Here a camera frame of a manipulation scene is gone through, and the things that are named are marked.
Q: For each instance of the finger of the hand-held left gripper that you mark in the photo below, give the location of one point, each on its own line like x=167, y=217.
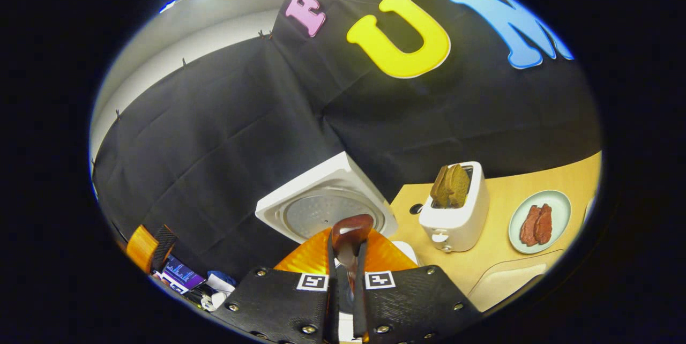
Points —
x=150, y=247

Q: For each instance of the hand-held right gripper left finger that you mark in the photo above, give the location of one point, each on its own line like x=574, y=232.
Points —
x=332, y=306

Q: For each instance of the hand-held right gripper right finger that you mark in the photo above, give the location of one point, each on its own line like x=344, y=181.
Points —
x=360, y=306

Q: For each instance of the brown wooden spoon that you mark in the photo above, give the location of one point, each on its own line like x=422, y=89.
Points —
x=351, y=231

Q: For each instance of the white rice cooker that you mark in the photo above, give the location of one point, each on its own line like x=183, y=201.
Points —
x=321, y=183

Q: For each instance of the lit display screen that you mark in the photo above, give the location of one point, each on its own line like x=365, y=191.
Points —
x=182, y=274

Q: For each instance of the blue and white item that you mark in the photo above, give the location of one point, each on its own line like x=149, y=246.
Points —
x=222, y=278

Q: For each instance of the small white object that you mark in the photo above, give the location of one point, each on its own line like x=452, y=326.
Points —
x=214, y=302

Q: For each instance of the white toaster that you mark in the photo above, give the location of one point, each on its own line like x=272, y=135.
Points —
x=461, y=226

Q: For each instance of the black backdrop cloth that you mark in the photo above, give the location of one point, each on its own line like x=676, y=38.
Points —
x=214, y=135

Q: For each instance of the brown toast slice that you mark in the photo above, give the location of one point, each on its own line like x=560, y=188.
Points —
x=439, y=191
x=460, y=186

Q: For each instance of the beige cutting board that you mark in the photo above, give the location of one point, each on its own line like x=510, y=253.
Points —
x=509, y=279

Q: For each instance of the red meat slice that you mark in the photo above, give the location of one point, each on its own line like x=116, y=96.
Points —
x=529, y=226
x=544, y=223

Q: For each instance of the pale green round plate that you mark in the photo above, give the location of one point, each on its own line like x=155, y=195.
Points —
x=560, y=207

